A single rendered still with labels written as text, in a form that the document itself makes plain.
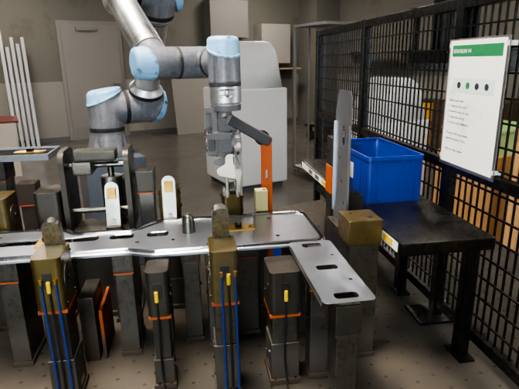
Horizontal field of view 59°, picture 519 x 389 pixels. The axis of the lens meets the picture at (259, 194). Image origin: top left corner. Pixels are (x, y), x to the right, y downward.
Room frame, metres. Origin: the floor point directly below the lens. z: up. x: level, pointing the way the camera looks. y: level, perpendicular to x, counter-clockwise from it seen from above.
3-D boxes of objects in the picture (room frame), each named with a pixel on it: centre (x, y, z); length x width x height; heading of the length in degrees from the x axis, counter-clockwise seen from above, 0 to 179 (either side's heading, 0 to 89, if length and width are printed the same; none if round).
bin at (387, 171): (1.36, -0.35, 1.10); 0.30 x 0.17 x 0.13; 9
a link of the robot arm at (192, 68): (1.18, 0.14, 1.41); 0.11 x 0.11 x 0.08; 30
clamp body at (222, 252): (0.88, 0.08, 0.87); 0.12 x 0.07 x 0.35; 9
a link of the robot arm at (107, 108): (1.61, 0.52, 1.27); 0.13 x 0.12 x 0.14; 120
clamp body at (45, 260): (0.86, 0.43, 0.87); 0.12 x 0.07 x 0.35; 9
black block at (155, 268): (0.90, 0.22, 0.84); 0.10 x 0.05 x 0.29; 9
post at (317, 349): (0.93, -0.13, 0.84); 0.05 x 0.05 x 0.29; 9
